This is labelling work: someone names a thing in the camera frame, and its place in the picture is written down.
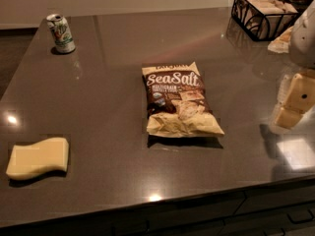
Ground green white soda can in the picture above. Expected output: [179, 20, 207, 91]
[46, 14, 76, 54]

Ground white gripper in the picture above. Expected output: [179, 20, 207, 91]
[284, 0, 315, 114]

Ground white napkins in basket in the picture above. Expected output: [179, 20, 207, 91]
[238, 0, 299, 39]

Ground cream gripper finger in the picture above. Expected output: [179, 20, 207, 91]
[275, 107, 303, 129]

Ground yellow sponge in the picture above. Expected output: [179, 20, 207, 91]
[6, 138, 69, 181]

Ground white packet beside basket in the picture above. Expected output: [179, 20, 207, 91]
[268, 27, 292, 54]

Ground brown sea salt chip bag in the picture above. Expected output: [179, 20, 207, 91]
[142, 63, 224, 138]

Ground black wire basket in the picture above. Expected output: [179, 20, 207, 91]
[230, 0, 301, 42]

